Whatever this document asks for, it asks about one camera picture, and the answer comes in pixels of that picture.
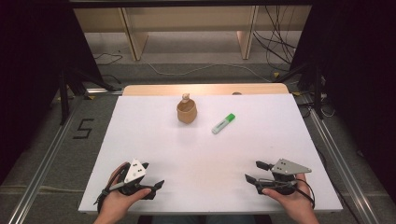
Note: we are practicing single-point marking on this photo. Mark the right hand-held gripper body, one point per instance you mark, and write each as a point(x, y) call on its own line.
point(288, 168)

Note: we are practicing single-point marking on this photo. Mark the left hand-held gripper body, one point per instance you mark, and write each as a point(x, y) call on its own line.
point(134, 171)

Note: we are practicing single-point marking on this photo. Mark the person's right hand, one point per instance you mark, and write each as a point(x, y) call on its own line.
point(297, 202)

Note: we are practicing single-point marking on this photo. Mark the person's left hand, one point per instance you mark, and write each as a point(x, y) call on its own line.
point(113, 203)

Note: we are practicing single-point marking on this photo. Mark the green and white highlighter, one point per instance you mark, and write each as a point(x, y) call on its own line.
point(223, 123)

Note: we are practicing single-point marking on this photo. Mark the small round brown thing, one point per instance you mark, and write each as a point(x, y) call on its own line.
point(236, 93)

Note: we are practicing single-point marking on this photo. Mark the black tripod stand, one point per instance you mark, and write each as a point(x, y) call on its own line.
point(313, 81)
point(73, 84)

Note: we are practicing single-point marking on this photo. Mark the black curtain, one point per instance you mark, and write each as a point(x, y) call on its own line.
point(31, 77)
point(358, 77)

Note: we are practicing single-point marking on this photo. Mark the light wooden desk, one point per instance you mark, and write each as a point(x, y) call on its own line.
point(193, 18)

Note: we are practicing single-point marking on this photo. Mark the aluminium floor rail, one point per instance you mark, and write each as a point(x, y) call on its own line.
point(40, 174)
point(342, 168)

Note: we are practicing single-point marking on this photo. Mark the short aluminium rail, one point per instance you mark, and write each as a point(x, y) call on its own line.
point(104, 91)

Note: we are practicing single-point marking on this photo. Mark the black overhead frame bar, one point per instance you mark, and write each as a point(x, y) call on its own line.
point(186, 3)

